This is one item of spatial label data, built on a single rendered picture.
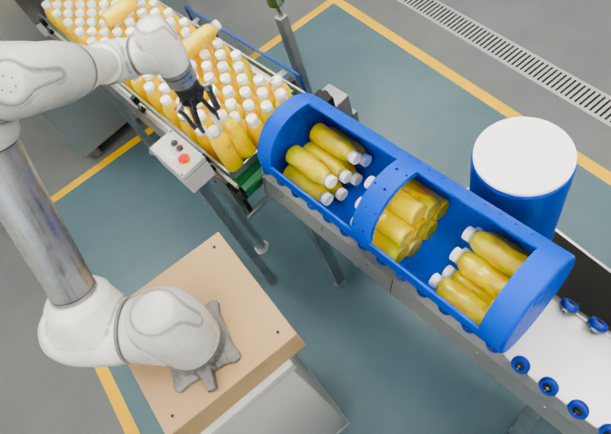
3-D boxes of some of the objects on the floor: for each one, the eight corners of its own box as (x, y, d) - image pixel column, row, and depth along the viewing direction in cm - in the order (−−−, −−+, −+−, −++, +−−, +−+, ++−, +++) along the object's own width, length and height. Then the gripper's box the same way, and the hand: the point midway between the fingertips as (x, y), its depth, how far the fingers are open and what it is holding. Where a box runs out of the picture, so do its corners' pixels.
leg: (518, 445, 202) (541, 418, 150) (505, 434, 205) (523, 404, 153) (527, 433, 203) (553, 403, 151) (515, 422, 206) (535, 388, 154)
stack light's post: (335, 181, 286) (280, 21, 195) (330, 177, 288) (273, 17, 197) (340, 176, 287) (287, 15, 195) (335, 172, 289) (281, 11, 197)
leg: (339, 289, 253) (310, 229, 201) (331, 282, 256) (300, 221, 204) (347, 281, 254) (320, 218, 202) (339, 274, 257) (310, 211, 205)
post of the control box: (271, 285, 263) (187, 176, 180) (266, 280, 265) (181, 170, 182) (276, 279, 263) (196, 167, 180) (272, 275, 265) (189, 162, 183)
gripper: (167, 105, 144) (202, 155, 164) (213, 67, 148) (241, 121, 168) (154, 94, 148) (188, 144, 168) (197, 57, 152) (226, 110, 172)
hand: (210, 126), depth 165 cm, fingers closed on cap, 4 cm apart
